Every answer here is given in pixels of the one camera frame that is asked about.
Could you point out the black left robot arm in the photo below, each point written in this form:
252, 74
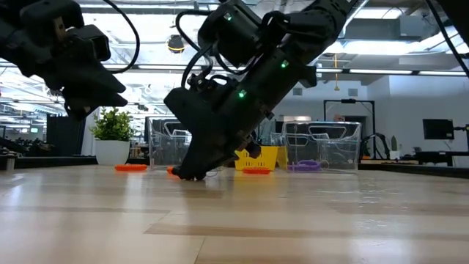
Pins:
36, 18

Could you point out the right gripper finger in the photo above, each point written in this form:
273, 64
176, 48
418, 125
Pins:
181, 174
209, 161

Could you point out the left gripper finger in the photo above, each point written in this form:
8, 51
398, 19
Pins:
91, 84
88, 106

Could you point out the black cabinet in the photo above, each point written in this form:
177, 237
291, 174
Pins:
66, 135

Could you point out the black aluminium table frame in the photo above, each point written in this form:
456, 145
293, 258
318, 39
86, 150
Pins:
55, 161

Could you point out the black metal frame rig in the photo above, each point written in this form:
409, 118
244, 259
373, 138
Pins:
348, 100

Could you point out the person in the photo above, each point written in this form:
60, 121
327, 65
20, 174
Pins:
339, 118

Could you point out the green plant in white pot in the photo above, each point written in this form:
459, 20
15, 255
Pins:
111, 152

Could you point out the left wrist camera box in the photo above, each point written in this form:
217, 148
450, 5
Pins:
89, 42

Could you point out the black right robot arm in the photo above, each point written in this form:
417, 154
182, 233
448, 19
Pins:
315, 22

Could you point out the black wall monitor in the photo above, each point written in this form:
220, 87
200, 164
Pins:
438, 128

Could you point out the small cactus in pot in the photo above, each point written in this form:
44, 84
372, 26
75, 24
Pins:
394, 143

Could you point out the yellow plastic basket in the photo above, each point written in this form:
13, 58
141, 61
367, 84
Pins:
264, 157

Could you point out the clear plastic bin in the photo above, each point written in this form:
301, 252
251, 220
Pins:
340, 146
165, 146

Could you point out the black background table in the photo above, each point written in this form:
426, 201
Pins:
439, 155

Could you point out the long ceiling light strip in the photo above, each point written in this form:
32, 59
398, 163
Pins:
381, 71

